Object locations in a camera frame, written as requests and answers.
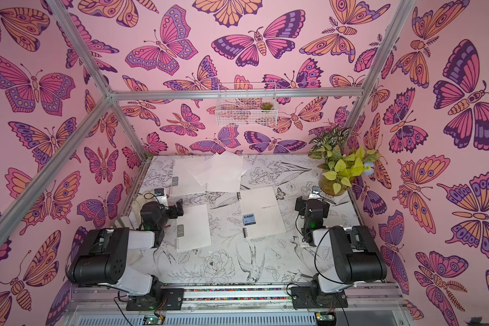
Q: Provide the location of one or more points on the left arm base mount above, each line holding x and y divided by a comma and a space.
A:
168, 299

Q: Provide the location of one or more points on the CAMP B5 spiral notebook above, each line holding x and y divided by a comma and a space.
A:
261, 215

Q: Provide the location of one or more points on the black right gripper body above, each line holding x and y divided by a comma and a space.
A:
300, 206

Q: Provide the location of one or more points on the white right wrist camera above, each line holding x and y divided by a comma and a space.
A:
315, 193

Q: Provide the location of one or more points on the amber glass plant vase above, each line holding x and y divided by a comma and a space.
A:
330, 187

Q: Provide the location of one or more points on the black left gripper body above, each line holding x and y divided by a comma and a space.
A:
170, 214

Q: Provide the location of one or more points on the white spiral notebook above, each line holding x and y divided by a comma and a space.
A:
183, 180

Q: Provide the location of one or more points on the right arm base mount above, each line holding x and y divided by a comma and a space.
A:
305, 297

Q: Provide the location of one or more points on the white wire wall basket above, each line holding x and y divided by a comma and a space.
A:
239, 103

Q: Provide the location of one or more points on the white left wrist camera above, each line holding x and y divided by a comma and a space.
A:
161, 196

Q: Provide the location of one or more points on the green leafy plant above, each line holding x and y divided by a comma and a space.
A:
336, 165

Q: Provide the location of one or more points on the small succulent in basket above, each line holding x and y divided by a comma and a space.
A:
266, 106

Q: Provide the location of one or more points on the aluminium front rail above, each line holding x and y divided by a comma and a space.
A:
270, 304

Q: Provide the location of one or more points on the torn white lined page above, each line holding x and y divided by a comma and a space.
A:
226, 165

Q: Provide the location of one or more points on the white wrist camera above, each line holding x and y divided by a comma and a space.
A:
315, 193
161, 196

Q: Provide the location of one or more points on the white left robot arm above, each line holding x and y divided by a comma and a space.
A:
101, 259

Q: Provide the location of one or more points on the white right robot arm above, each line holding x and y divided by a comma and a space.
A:
354, 253

